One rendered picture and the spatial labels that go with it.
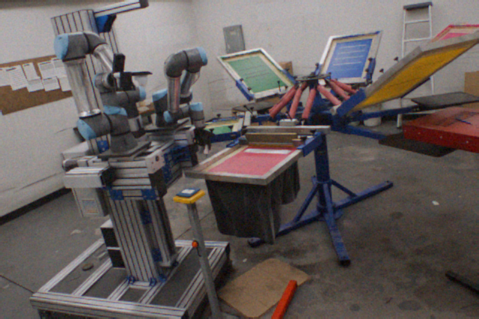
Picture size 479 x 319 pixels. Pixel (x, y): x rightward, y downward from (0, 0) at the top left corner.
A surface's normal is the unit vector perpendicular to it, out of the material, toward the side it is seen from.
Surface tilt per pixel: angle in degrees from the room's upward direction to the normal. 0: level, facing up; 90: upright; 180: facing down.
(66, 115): 90
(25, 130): 90
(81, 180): 90
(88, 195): 90
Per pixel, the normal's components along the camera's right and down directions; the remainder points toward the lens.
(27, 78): 0.83, 0.04
